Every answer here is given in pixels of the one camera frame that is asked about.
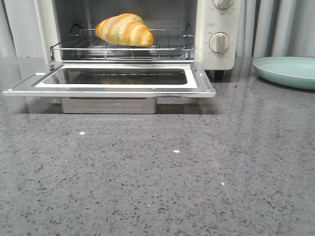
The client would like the light green plate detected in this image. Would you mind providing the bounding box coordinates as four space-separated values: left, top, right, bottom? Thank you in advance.
253 57 315 90

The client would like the lower oven knob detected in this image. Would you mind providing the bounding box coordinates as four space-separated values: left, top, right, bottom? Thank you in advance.
209 32 230 54

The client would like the oven knob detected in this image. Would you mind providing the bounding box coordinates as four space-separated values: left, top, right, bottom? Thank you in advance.
213 0 234 10
209 32 230 54

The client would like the upper oven knob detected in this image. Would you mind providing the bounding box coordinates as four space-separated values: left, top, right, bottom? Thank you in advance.
213 0 234 10

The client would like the golden bread roll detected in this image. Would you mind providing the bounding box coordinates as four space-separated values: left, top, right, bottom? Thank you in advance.
94 13 154 47

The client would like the white Toshiba toaster oven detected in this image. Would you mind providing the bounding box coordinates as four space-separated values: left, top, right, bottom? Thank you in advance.
34 0 241 80

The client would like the metal oven wire rack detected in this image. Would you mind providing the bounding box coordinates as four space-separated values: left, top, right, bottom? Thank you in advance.
50 29 195 61

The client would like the glass oven door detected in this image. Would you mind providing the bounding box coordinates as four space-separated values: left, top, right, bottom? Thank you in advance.
3 61 216 114

